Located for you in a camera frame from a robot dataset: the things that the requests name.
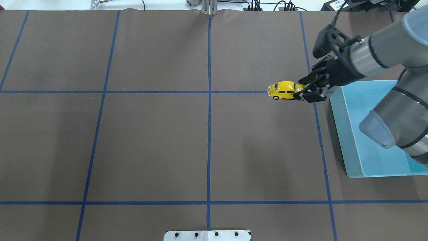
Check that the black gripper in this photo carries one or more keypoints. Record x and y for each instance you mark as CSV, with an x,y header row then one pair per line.
x,y
338,69

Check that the yellow beetle toy car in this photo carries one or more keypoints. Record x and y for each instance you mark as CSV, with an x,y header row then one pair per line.
x,y
284,90

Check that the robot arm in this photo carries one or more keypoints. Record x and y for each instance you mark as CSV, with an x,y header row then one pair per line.
x,y
400,118

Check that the black box with label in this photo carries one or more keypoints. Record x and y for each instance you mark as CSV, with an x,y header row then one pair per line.
x,y
333,5

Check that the light blue plastic bin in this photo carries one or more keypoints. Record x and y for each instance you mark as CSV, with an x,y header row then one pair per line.
x,y
362,156

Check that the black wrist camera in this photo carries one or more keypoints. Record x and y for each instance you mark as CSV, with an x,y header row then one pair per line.
x,y
331,39

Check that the aluminium frame post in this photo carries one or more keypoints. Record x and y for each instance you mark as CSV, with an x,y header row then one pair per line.
x,y
209,7

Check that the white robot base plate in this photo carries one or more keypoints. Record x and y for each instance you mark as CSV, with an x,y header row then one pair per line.
x,y
208,235

